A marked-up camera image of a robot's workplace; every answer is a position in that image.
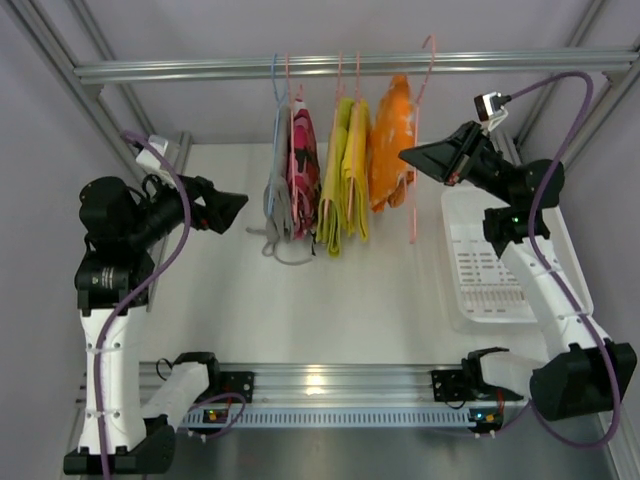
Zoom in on orange trousers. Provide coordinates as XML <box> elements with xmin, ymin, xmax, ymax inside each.
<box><xmin>368</xmin><ymin>75</ymin><xmax>415</xmax><ymax>213</ymax></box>

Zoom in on pink hanger of orange trousers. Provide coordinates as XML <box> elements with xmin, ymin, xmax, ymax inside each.
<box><xmin>407</xmin><ymin>34</ymin><xmax>438</xmax><ymax>245</ymax></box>

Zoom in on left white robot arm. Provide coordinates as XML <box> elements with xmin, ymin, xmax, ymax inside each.
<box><xmin>63</xmin><ymin>175</ymin><xmax>249</xmax><ymax>479</ymax></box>

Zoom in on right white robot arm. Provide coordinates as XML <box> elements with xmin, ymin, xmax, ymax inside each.
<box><xmin>399</xmin><ymin>121</ymin><xmax>637</xmax><ymax>421</ymax></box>

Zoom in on yellow trousers right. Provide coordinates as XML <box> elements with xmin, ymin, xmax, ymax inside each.
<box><xmin>341</xmin><ymin>99</ymin><xmax>370</xmax><ymax>243</ymax></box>

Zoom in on pink camouflage trousers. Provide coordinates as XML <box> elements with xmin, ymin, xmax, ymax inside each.
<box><xmin>286</xmin><ymin>98</ymin><xmax>321</xmax><ymax>239</ymax></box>

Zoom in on yellow-green trousers left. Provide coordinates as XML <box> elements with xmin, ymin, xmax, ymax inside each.
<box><xmin>316</xmin><ymin>97</ymin><xmax>354</xmax><ymax>258</ymax></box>

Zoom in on blue hanger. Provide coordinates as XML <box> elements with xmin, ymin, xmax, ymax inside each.
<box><xmin>267</xmin><ymin>53</ymin><xmax>289</xmax><ymax>219</ymax></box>

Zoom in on white plastic basket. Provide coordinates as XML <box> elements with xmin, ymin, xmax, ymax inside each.
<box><xmin>440</xmin><ymin>185</ymin><xmax>595</xmax><ymax>337</ymax></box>

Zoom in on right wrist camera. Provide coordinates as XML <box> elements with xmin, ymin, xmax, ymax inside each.
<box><xmin>474</xmin><ymin>92</ymin><xmax>512</xmax><ymax>133</ymax></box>

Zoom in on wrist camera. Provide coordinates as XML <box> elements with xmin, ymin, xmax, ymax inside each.
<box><xmin>474</xmin><ymin>92</ymin><xmax>512</xmax><ymax>133</ymax></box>
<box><xmin>136</xmin><ymin>135</ymin><xmax>175</xmax><ymax>182</ymax></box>

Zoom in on grey trousers with drawstring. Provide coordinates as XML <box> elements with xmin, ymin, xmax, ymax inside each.
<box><xmin>246</xmin><ymin>105</ymin><xmax>312</xmax><ymax>266</ymax></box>

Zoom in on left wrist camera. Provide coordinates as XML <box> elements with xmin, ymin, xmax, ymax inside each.
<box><xmin>136</xmin><ymin>135</ymin><xmax>175</xmax><ymax>182</ymax></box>

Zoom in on aluminium hanging rail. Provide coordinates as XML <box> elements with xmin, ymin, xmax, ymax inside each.
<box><xmin>74</xmin><ymin>47</ymin><xmax>639</xmax><ymax>85</ymax></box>

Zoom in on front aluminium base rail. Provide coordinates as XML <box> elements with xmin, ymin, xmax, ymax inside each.
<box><xmin>75</xmin><ymin>362</ymin><xmax>620</xmax><ymax>407</ymax></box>

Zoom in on slotted grey cable duct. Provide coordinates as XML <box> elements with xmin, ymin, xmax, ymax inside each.
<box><xmin>182</xmin><ymin>407</ymin><xmax>477</xmax><ymax>429</ymax></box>

